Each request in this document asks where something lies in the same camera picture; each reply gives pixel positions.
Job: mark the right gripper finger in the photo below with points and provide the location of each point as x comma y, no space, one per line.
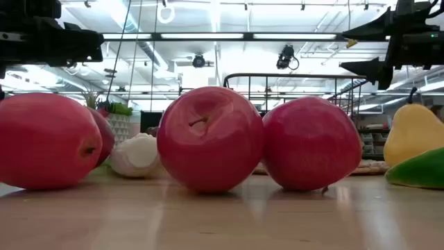
378,69
378,29

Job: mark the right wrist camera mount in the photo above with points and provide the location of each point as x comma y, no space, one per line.
412,12

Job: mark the storage shelf with bins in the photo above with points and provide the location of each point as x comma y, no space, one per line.
373,139

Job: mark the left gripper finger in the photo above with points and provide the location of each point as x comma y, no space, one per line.
85,47

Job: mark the yellow pear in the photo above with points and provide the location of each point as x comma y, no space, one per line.
412,135

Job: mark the black cabinet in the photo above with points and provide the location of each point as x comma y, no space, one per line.
151,119

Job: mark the succulent in white patterned pot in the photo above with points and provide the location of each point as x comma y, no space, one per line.
119,126

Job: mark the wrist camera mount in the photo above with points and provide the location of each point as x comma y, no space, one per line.
31,8
412,12

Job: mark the red apple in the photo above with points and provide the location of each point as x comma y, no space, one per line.
308,146
208,146
105,137
45,139

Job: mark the long ceiling light fixture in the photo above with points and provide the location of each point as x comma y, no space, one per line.
201,35

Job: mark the yellow hanging tag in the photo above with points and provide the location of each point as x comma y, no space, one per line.
351,43

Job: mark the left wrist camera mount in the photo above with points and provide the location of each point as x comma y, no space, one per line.
31,8

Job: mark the watermelon slice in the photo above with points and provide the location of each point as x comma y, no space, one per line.
419,170

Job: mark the green and white leek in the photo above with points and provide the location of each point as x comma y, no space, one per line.
135,156

